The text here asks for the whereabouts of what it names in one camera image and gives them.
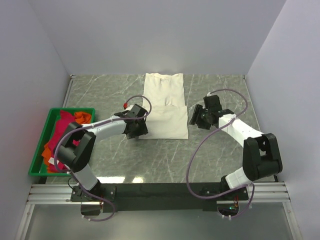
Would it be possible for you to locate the white t shirt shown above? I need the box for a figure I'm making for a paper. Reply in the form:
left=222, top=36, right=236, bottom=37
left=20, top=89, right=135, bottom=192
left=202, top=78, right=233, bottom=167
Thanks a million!
left=140, top=73, right=189, bottom=140

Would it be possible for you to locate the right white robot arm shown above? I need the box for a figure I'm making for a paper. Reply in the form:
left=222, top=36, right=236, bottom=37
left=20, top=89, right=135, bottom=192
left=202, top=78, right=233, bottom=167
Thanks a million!
left=189, top=95, right=283, bottom=200

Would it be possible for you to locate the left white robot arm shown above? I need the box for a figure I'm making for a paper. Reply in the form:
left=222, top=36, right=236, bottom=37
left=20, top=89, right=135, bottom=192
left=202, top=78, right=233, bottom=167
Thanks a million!
left=54, top=104, right=151, bottom=201

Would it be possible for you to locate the orange t shirt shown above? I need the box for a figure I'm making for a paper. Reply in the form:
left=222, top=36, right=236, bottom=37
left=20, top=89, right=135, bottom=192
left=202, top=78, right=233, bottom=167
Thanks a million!
left=41, top=110, right=92, bottom=173

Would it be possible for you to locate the black base beam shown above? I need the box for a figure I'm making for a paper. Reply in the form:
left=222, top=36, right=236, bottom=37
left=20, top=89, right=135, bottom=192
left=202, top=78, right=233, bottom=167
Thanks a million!
left=70, top=182, right=249, bottom=215

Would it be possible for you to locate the green plastic bin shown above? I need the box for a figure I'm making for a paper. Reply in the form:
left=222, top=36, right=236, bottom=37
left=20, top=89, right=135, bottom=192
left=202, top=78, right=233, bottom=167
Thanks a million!
left=28, top=107, right=96, bottom=177

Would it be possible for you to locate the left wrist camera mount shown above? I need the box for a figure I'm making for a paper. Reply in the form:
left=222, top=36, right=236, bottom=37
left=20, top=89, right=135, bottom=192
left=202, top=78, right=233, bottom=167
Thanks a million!
left=123, top=102, right=133, bottom=111

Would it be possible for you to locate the aluminium frame rail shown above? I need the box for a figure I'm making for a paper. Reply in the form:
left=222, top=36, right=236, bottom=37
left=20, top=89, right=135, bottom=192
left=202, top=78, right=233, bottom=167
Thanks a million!
left=15, top=182, right=303, bottom=240

